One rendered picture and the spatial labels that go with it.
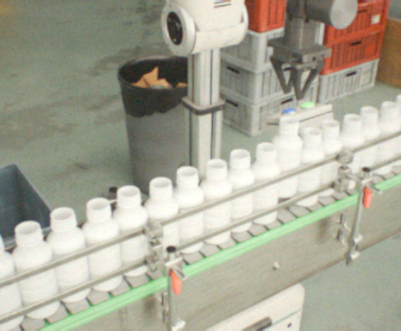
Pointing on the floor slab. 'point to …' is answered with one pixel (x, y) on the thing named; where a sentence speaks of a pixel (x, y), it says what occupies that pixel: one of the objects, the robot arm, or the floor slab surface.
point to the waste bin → (154, 118)
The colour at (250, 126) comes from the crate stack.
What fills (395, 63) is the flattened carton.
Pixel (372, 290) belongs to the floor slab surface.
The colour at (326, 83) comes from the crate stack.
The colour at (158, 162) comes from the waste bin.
